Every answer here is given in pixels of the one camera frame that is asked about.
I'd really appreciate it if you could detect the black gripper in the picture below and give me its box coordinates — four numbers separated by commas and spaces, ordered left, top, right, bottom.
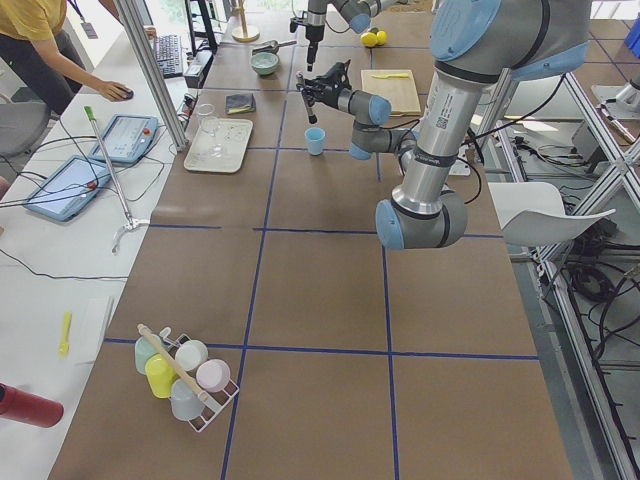
304, 60, 352, 108
289, 14, 325, 72

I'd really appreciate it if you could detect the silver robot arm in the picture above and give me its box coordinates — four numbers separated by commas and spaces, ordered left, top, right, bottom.
296, 1, 591, 250

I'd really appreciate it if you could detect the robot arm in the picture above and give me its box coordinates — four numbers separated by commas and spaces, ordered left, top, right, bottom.
289, 0, 397, 72

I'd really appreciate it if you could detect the light blue plastic cup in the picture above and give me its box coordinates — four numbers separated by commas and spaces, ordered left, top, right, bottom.
304, 127, 326, 156

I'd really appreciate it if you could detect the whole yellow lemon lower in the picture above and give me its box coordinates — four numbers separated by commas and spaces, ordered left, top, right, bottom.
360, 31, 378, 48

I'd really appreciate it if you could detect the whole yellow lemon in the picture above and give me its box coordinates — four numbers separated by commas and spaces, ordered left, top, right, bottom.
376, 30, 387, 46
360, 31, 378, 48

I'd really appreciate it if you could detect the whole yellow lemon upper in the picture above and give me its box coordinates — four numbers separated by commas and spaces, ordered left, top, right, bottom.
376, 30, 387, 46

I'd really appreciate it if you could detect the wooden cup tree stand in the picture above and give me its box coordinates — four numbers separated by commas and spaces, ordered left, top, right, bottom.
231, 0, 260, 43

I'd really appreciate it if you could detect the person's right hand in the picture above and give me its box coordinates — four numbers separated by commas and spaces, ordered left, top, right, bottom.
98, 81, 134, 102

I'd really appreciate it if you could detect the stainless steel ice scoop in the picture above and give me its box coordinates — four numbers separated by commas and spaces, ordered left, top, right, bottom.
251, 40, 297, 55

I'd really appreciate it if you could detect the green bowl of ice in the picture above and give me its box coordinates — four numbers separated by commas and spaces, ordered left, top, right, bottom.
250, 52, 280, 77

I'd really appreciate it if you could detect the bamboo cutting board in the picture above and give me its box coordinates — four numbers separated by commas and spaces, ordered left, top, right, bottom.
360, 69, 422, 116

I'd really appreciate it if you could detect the yellow plastic knife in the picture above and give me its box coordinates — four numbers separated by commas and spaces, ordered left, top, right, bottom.
371, 72, 410, 79

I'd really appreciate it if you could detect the grey folded cloth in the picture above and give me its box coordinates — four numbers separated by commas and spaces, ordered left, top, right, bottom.
225, 93, 256, 115

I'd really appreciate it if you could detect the cream bear serving tray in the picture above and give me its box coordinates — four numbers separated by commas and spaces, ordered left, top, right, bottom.
183, 119, 253, 174

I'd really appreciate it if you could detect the clear wine glass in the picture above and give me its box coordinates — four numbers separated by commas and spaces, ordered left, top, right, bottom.
196, 103, 225, 158

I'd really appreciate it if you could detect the black keyboard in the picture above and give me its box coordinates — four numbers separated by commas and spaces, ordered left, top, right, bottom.
152, 34, 183, 78

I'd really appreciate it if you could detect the white chair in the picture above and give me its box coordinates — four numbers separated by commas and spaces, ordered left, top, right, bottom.
488, 182, 616, 247

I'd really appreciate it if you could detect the near blue teach pendant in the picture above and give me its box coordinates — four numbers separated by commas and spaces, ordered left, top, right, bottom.
23, 155, 111, 222

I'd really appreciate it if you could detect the person in yellow shirt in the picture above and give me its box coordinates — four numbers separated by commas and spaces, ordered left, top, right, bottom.
0, 0, 159, 116

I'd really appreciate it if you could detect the yellow plastic fork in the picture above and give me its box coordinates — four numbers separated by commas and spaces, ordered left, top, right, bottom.
58, 312, 72, 357

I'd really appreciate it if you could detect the red thermos bottle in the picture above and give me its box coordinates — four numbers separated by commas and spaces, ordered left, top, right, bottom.
1, 384, 64, 428

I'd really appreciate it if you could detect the aluminium frame post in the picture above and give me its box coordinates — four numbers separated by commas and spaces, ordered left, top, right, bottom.
114, 0, 188, 152

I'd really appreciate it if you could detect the green handled reacher grabber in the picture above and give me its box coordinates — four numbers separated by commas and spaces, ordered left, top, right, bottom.
84, 106, 151, 255

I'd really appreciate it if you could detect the white wire cup rack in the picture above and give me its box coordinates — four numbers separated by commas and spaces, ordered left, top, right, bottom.
134, 324, 239, 433

